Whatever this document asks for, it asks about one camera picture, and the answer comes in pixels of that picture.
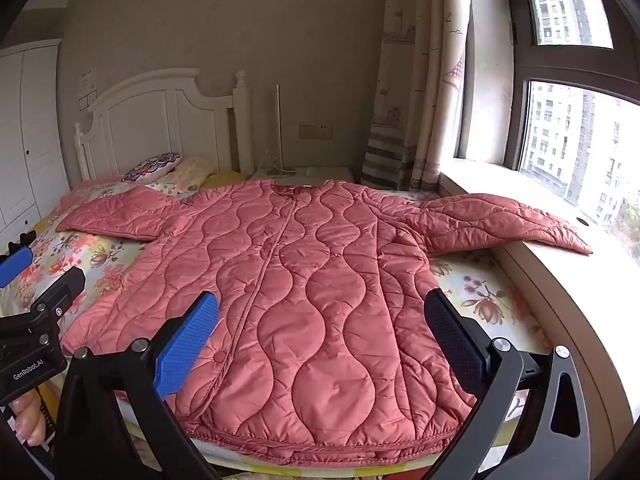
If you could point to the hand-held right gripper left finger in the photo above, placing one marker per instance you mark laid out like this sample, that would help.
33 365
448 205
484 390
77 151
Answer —
187 345

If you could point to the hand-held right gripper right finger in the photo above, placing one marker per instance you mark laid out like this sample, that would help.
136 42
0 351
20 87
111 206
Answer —
450 340

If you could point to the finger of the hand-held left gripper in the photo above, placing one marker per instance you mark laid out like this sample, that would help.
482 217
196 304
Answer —
62 287
15 266

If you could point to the pink quilted jacket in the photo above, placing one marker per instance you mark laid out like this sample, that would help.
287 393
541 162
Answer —
310 285

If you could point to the person's left hand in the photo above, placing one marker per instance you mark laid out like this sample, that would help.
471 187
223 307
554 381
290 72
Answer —
30 420

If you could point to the floral bed sheet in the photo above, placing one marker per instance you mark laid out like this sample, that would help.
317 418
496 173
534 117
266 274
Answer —
60 255

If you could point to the white wardrobe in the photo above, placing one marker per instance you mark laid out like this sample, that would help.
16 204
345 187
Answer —
30 135

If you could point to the purple patterned cushion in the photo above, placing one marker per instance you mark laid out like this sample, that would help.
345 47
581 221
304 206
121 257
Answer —
152 166

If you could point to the yellow pillow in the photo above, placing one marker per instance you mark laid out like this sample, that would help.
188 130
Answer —
227 177

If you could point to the pale peach pillow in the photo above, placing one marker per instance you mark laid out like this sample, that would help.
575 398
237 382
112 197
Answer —
192 170

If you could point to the beige window sill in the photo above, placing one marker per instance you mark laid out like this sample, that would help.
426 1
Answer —
615 270

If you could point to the white wooden headboard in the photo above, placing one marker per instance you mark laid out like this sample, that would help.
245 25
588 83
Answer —
165 120

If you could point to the white nightstand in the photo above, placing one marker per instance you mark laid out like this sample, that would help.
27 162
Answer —
325 174

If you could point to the dark framed window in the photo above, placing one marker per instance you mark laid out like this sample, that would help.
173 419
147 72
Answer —
575 150

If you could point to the printed beige curtain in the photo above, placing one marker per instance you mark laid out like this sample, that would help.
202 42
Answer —
415 85

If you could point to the wall paper notices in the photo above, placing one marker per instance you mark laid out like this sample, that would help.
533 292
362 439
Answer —
87 82

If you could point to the wall socket plate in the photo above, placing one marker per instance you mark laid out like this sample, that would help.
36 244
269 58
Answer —
315 130

